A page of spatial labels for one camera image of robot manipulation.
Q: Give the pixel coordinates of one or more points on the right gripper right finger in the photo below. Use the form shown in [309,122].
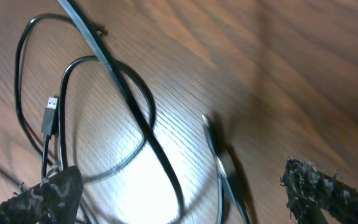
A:
[310,191]

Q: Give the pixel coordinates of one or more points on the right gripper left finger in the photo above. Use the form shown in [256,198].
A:
[54,200]

